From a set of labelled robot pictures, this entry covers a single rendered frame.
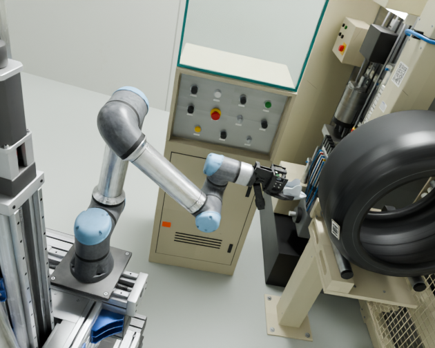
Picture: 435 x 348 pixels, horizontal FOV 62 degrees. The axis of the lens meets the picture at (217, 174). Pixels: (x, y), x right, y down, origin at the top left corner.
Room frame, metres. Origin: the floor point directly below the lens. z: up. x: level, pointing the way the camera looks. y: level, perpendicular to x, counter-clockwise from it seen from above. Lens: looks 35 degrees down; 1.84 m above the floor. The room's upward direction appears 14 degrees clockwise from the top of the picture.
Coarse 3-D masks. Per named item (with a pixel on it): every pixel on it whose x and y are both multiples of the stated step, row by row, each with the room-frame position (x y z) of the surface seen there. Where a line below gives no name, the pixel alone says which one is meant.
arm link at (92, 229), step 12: (84, 216) 0.86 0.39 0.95; (96, 216) 0.87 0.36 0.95; (108, 216) 0.88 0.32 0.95; (84, 228) 0.81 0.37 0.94; (96, 228) 0.83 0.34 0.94; (108, 228) 0.85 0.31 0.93; (84, 240) 0.79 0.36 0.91; (96, 240) 0.80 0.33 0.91; (108, 240) 0.85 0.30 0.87; (84, 252) 0.79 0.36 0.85; (96, 252) 0.80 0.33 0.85
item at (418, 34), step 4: (408, 32) 1.40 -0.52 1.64; (412, 32) 1.37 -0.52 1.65; (416, 32) 1.35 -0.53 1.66; (420, 32) 1.36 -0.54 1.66; (412, 36) 1.36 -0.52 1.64; (416, 36) 1.33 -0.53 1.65; (420, 36) 1.32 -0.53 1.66; (424, 40) 1.30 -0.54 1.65; (428, 40) 1.29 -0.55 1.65; (432, 40) 1.29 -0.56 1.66
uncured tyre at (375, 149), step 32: (384, 128) 1.10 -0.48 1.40; (416, 128) 1.06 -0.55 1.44; (352, 160) 1.04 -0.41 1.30; (384, 160) 0.97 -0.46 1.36; (416, 160) 0.95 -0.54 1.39; (320, 192) 1.11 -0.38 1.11; (352, 192) 0.95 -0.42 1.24; (384, 192) 0.93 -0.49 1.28; (352, 224) 0.93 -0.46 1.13; (384, 224) 1.23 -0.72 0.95; (416, 224) 1.22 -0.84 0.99; (352, 256) 0.94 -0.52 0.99; (384, 256) 1.08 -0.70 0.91; (416, 256) 1.08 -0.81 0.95
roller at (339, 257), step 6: (330, 240) 1.11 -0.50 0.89; (336, 252) 1.04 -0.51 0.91; (336, 258) 1.01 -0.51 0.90; (342, 258) 1.00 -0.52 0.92; (342, 264) 0.97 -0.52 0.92; (348, 264) 0.97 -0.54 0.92; (342, 270) 0.95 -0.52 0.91; (348, 270) 0.95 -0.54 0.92; (342, 276) 0.94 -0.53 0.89; (348, 276) 0.94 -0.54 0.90
